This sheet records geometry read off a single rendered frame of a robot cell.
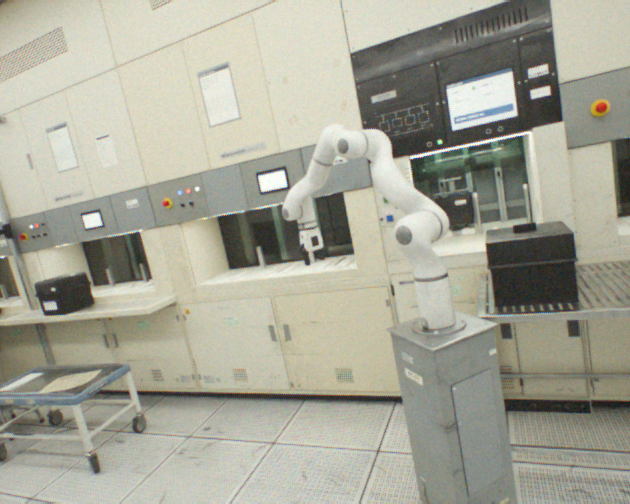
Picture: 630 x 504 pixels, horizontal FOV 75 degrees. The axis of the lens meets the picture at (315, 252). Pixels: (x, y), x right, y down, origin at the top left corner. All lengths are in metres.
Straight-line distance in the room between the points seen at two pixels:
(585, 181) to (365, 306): 1.21
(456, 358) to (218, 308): 1.76
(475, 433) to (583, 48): 1.62
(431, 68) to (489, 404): 1.49
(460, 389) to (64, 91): 3.07
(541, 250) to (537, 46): 0.95
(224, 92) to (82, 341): 2.33
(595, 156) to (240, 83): 1.81
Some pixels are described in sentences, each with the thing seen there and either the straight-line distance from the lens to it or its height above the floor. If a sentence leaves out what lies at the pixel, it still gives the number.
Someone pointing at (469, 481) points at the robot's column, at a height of 0.25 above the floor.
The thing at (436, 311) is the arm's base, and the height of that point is 0.84.
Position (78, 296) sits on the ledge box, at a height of 0.90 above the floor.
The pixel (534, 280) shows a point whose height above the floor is 0.85.
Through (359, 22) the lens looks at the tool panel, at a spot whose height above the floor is 2.08.
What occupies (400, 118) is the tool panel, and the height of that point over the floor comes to 1.58.
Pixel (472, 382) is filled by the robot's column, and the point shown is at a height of 0.59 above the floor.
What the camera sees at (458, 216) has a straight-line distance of 2.71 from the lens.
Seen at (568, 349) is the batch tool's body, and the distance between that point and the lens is 2.39.
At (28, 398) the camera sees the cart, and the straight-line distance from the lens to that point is 3.09.
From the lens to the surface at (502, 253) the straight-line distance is 1.67.
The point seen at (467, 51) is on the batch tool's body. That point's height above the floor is 1.80.
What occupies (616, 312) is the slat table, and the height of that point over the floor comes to 0.75.
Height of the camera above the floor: 1.34
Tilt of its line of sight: 9 degrees down
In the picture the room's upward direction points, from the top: 11 degrees counter-clockwise
